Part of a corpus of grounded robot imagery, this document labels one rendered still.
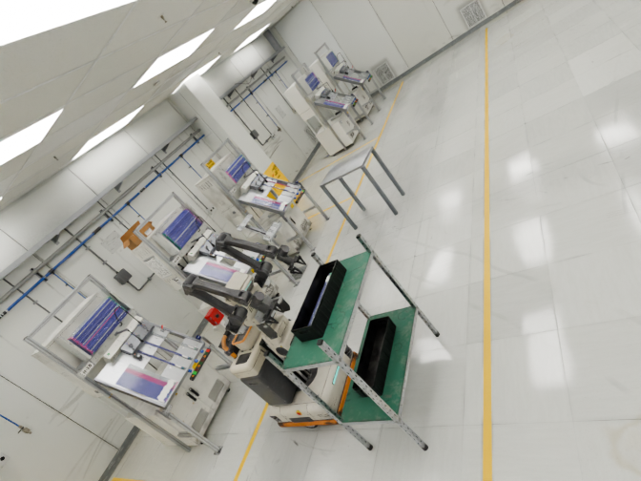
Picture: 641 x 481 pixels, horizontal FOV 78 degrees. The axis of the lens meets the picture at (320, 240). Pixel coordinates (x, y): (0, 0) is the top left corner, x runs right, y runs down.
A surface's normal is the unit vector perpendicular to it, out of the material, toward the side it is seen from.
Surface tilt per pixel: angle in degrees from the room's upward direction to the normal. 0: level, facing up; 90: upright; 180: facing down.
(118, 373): 47
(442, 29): 90
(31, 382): 90
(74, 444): 90
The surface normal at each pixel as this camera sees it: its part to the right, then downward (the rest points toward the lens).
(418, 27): -0.29, 0.64
